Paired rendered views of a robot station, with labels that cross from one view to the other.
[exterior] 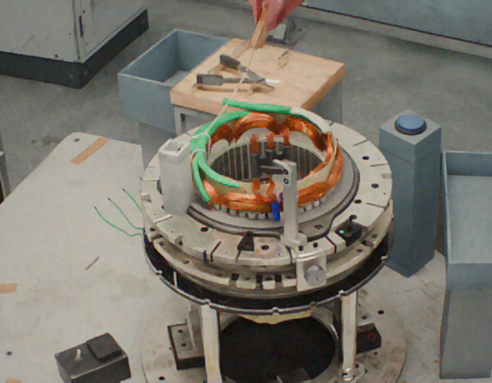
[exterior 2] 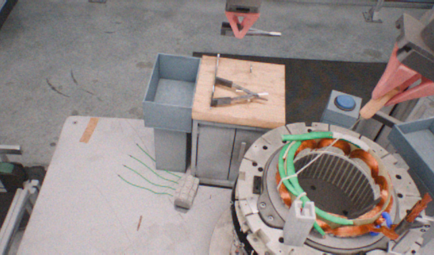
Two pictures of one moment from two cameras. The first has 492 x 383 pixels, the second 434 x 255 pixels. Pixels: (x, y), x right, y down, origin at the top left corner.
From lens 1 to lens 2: 1.05 m
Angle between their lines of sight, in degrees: 26
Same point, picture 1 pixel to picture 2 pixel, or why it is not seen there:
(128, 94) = (151, 113)
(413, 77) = (171, 12)
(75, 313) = not seen: outside the picture
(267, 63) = (239, 75)
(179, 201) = (302, 240)
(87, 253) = (131, 216)
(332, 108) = not seen: hidden behind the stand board
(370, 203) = (408, 195)
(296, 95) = (275, 99)
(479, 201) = (426, 154)
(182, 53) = (163, 68)
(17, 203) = (55, 187)
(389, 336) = not seen: hidden behind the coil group
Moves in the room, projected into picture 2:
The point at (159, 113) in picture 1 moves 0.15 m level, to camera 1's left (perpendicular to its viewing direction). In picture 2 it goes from (178, 123) to (111, 144)
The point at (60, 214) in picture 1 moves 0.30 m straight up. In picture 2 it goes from (95, 187) to (72, 106)
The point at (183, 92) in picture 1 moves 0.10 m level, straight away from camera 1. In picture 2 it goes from (202, 111) to (181, 82)
